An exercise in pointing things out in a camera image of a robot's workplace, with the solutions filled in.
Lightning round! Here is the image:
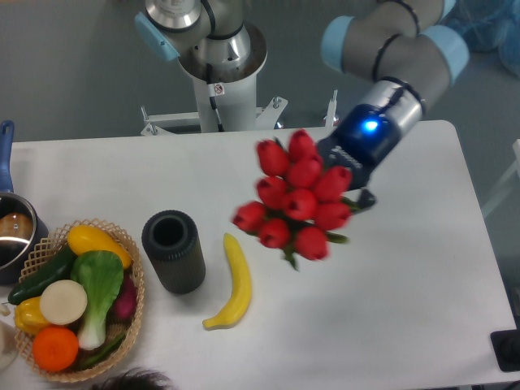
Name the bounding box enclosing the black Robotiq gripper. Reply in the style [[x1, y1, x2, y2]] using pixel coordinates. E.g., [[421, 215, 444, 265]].
[[317, 104, 401, 211]]

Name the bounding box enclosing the dark haired head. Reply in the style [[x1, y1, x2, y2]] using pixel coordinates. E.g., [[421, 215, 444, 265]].
[[89, 368, 175, 390]]

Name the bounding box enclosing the dark green cucumber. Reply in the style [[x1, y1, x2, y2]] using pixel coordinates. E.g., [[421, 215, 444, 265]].
[[7, 245, 77, 306]]

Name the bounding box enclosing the purple red onion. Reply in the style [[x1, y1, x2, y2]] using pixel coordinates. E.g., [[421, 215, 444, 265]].
[[112, 274, 137, 321]]

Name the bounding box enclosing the red tulip bouquet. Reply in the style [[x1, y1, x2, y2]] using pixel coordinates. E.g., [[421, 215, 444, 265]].
[[232, 129, 362, 268]]

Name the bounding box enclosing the dark grey ribbed vase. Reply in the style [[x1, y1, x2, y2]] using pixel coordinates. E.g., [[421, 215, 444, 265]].
[[141, 210, 206, 295]]

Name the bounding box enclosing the orange fruit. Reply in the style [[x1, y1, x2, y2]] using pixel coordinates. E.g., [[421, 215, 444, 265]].
[[32, 326, 79, 372]]

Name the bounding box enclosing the white frame at right edge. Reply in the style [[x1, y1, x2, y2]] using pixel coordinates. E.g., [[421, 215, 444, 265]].
[[481, 139, 519, 219]]

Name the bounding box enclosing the woven wicker basket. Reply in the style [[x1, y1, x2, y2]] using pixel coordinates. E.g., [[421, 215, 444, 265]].
[[15, 219, 145, 384]]

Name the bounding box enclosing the black device at table edge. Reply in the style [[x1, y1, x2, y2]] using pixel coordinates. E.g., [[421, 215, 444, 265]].
[[490, 329, 519, 372]]

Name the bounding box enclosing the green bok choy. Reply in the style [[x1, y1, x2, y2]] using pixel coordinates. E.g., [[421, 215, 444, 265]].
[[71, 250, 124, 350]]

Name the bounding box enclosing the yellow plastic banana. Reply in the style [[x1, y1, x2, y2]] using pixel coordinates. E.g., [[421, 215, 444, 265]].
[[202, 233, 253, 331]]

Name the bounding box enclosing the green chili pepper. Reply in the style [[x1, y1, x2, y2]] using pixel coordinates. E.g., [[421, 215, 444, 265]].
[[76, 332, 126, 371]]

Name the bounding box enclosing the yellow squash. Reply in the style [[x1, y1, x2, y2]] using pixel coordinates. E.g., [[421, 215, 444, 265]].
[[67, 224, 132, 269]]

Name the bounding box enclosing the blue handled saucepan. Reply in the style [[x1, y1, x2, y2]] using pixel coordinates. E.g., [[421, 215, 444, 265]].
[[1, 120, 48, 286]]

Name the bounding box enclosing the blue plastic bag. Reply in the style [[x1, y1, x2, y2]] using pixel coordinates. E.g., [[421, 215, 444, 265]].
[[442, 0, 519, 78]]

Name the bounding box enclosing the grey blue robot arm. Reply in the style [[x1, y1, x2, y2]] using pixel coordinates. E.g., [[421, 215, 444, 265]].
[[318, 1, 470, 212]]

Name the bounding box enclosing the garlic clove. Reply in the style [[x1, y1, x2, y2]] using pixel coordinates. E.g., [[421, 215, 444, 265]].
[[0, 303, 11, 317]]

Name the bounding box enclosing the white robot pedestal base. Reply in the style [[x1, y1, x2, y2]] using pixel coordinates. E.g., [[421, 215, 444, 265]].
[[133, 0, 340, 137]]

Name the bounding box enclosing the white round radish slice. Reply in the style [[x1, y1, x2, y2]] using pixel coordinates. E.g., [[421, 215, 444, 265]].
[[40, 279, 88, 326]]

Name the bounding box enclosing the yellow bell pepper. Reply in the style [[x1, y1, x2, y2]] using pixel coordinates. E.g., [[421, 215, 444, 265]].
[[15, 297, 51, 336]]

